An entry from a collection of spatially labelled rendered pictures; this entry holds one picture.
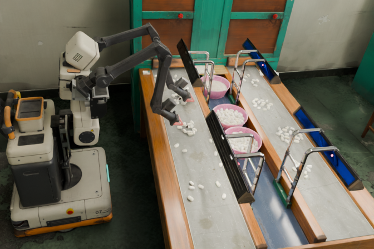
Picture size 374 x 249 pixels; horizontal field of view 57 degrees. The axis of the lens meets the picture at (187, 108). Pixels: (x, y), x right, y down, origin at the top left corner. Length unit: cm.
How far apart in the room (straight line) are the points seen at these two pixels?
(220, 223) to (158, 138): 72
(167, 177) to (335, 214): 96
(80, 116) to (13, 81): 188
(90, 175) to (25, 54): 165
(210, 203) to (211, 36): 158
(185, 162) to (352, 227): 99
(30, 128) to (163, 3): 138
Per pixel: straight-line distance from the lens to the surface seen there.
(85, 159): 288
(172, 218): 186
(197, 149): 227
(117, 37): 234
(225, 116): 258
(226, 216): 194
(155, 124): 240
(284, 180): 219
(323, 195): 223
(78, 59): 207
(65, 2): 365
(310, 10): 451
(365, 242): 216
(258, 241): 186
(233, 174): 167
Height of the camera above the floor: 226
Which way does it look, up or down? 36 degrees down
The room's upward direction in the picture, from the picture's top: 6 degrees clockwise
